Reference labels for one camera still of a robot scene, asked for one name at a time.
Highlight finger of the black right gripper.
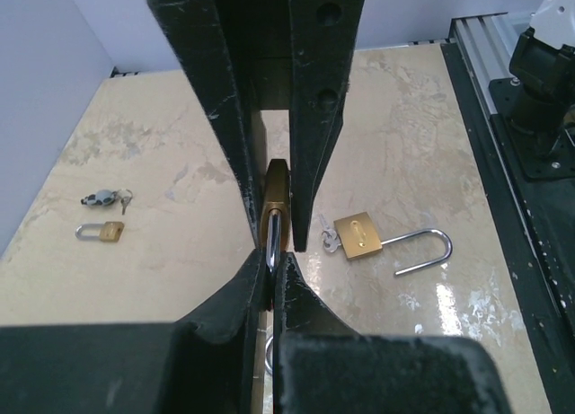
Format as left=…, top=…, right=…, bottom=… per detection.
left=288, top=0, right=365, bottom=252
left=146, top=0, right=263, bottom=244

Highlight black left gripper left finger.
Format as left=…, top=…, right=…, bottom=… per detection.
left=1, top=249, right=267, bottom=413

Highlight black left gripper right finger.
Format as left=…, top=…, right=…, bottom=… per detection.
left=273, top=252, right=511, bottom=413

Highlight small long-shackle brass padlock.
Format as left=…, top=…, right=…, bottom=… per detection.
left=75, top=221, right=125, bottom=243

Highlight keys with grey fob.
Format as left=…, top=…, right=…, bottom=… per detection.
left=80, top=189, right=134, bottom=215

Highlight aluminium frame rail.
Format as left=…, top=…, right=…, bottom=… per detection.
left=448, top=9, right=540, bottom=119

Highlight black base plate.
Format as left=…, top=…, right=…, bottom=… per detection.
left=441, top=42, right=574, bottom=413

